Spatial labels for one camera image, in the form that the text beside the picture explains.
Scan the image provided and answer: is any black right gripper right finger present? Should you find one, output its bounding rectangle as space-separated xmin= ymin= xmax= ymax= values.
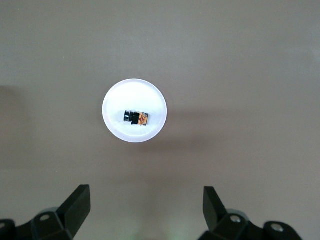
xmin=199 ymin=186 xmax=305 ymax=240

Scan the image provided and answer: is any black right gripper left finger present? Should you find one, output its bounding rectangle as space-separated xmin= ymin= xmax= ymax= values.
xmin=0 ymin=184 xmax=91 ymax=240

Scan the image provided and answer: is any orange and black switch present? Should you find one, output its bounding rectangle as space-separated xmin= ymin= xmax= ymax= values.
xmin=122 ymin=109 xmax=150 ymax=127

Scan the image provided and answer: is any pale pink round plate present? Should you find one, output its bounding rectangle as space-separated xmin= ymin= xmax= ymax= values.
xmin=101 ymin=78 xmax=168 ymax=144

